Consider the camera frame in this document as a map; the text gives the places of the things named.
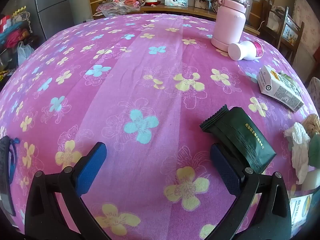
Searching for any white packet yellow label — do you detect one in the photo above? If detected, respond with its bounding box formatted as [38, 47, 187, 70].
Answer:
[290, 194, 314, 233]

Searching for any dark wooden chair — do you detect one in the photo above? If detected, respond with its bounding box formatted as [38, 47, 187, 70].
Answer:
[260, 0, 305, 55]

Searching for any white green milk carton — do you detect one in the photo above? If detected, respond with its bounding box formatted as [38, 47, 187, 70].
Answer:
[257, 64, 305, 112]

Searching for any fruit picture box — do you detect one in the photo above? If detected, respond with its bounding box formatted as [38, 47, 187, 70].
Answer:
[282, 26, 298, 43]

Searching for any pink bag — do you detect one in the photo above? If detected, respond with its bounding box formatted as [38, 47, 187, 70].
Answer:
[5, 29, 29, 48]

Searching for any dark green snack packet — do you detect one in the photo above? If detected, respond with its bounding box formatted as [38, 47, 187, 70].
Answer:
[199, 106, 277, 174]

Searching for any floral appliance cover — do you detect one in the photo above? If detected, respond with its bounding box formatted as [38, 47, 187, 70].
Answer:
[293, 0, 320, 52]

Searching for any black case blue strap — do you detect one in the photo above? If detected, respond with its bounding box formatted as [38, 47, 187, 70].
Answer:
[0, 135, 17, 217]

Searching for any pink floral tablecloth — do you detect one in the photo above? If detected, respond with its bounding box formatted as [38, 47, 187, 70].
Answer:
[0, 12, 320, 240]

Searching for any white plastic bag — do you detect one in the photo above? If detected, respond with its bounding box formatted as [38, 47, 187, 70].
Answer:
[17, 41, 35, 65]

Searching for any white pill bottle pink label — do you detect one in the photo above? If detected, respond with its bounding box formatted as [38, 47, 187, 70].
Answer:
[227, 41, 265, 61]

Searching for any wooden cabinet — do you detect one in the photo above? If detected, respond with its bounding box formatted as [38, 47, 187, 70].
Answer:
[91, 1, 260, 36]

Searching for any grey refrigerator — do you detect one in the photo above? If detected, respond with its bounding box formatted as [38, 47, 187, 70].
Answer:
[32, 0, 70, 40]

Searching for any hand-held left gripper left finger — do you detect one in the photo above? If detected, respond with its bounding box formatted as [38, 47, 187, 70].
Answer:
[24, 142, 112, 240]

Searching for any pink thermos bottle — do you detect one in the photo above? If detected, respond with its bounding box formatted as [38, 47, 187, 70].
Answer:
[211, 0, 250, 50]

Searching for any small photo frame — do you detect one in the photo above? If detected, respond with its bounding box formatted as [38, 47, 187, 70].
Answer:
[194, 0, 210, 10]

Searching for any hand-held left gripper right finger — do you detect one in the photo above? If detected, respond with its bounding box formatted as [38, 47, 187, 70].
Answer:
[206, 143, 293, 240]

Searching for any beige paper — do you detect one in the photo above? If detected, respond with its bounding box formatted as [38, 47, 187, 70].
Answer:
[301, 114, 320, 134]

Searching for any blue bag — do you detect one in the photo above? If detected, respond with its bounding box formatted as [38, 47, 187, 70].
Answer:
[0, 22, 24, 40]

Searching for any clear plastic bag pile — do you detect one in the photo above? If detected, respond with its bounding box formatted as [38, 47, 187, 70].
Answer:
[96, 0, 143, 18]

